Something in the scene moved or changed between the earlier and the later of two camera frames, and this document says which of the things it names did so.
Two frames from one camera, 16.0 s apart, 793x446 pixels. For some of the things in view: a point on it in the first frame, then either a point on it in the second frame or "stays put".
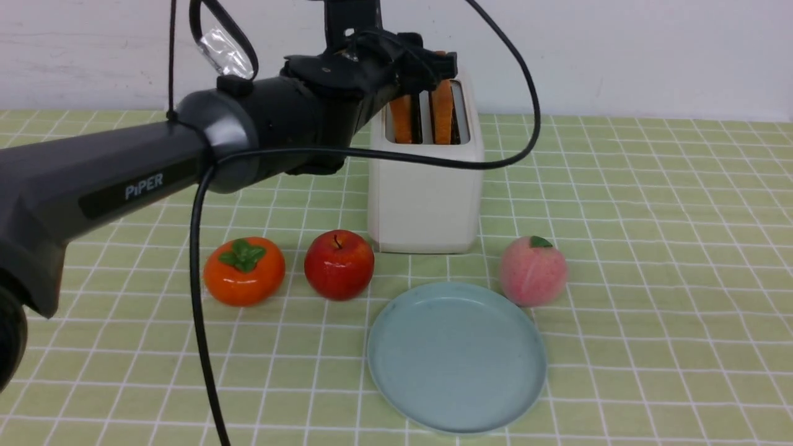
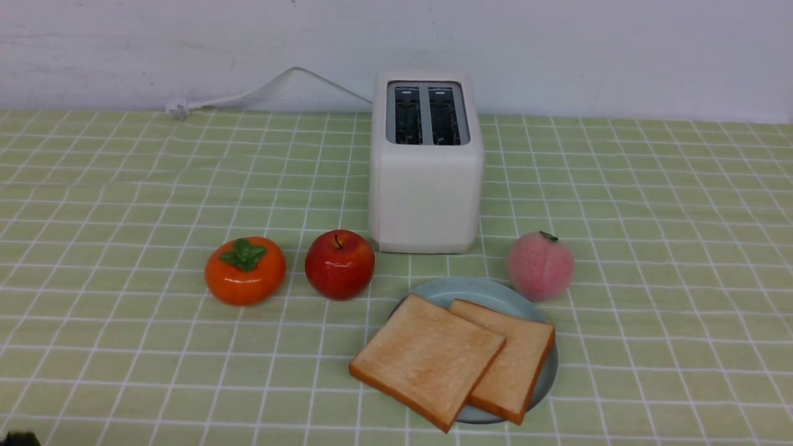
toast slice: x=442 y=104 -> x=507 y=384
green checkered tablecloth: x=675 y=327 stays put
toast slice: x=401 y=113 -> x=428 y=360
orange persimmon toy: x=244 y=271 stays put
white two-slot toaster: x=421 y=207 stays put
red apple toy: x=339 y=265 stays put
